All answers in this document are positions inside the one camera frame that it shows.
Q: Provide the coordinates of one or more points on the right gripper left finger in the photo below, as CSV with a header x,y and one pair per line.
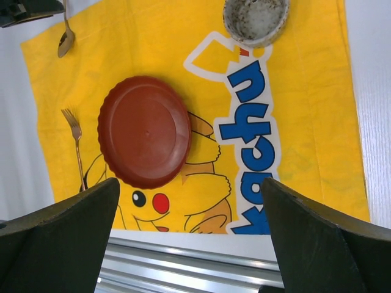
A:
x,y
59,248

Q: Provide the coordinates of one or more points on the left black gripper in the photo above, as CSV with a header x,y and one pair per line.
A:
x,y
15,12

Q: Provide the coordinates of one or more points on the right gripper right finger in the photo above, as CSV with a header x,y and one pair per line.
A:
x,y
320,249

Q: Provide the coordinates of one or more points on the gold spoon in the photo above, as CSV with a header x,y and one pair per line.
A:
x,y
68,38

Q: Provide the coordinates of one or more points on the gold fork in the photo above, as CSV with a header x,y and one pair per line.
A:
x,y
77,134

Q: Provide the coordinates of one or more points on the yellow Pikachu placemat cloth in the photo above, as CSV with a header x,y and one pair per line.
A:
x,y
286,111

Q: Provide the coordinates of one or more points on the red round plate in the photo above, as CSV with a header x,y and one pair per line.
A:
x,y
144,132

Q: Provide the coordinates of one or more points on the aluminium mounting rail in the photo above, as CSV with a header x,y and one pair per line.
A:
x,y
134,266

